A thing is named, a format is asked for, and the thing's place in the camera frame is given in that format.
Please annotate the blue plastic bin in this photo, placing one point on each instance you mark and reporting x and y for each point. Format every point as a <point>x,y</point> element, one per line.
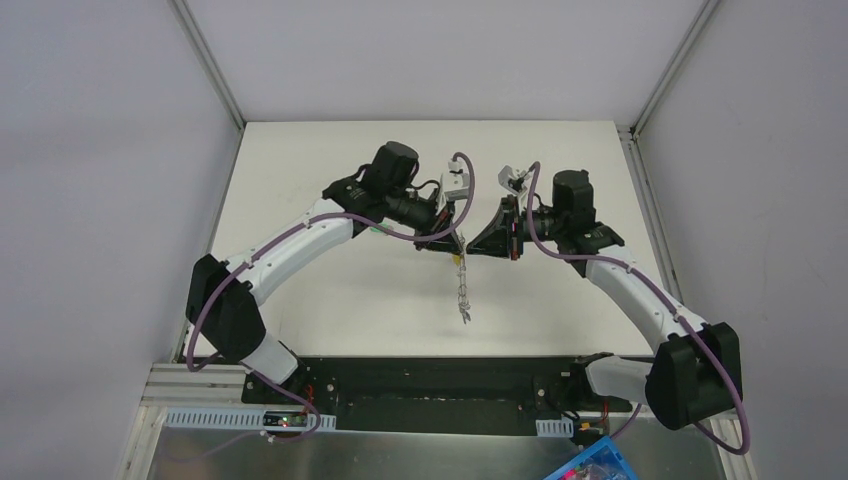
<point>600,461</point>

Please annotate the aluminium frame rail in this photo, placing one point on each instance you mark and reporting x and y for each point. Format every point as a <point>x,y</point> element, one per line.
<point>206,58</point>

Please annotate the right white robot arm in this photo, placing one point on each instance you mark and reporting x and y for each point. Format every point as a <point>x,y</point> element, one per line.
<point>695,372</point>

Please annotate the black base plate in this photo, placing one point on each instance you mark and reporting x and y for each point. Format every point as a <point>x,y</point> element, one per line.
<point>500,396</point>

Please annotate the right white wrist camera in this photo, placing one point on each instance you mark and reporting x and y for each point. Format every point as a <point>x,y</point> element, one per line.
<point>515,182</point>

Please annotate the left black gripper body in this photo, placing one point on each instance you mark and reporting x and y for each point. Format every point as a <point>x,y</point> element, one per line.
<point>447,223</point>

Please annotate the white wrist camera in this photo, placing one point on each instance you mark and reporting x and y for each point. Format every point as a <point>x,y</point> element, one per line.
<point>454,186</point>
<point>515,182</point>

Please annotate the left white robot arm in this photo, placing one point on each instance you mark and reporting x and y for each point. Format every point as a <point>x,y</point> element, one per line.
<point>225,296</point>

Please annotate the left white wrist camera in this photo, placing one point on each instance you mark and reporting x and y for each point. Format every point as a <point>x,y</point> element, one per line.
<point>454,186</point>

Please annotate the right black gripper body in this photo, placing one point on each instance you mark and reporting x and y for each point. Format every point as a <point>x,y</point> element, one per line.
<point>515,228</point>

